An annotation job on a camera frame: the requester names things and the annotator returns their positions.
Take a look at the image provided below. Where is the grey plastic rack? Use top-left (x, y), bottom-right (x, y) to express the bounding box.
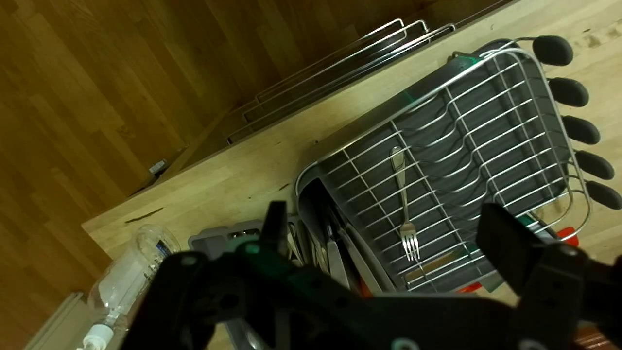
top-left (189, 220), bottom-right (304, 350)

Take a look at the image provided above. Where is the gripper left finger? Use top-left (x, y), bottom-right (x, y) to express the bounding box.
top-left (119, 200), bottom-right (429, 350)

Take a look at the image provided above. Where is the metal wire dish rack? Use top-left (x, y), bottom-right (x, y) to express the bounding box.
top-left (294, 35), bottom-right (622, 295)

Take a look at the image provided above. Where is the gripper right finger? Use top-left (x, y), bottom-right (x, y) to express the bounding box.
top-left (475, 202), bottom-right (622, 350)

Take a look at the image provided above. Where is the red plastic piece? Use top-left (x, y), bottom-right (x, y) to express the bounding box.
top-left (556, 227), bottom-right (580, 247)

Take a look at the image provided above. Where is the silver fork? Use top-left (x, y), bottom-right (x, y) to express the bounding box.
top-left (390, 146), bottom-right (421, 263)

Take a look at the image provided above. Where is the heap of cutlery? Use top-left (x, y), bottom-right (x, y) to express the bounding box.
top-left (292, 214), bottom-right (389, 297)

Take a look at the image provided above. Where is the metal drawer handle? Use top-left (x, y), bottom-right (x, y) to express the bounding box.
top-left (242, 20), bottom-right (430, 123)
top-left (255, 18), bottom-right (405, 104)
top-left (227, 23), bottom-right (457, 145)

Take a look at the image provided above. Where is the clear plastic bottle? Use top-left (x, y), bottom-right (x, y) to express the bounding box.
top-left (77, 224), bottom-right (182, 350)

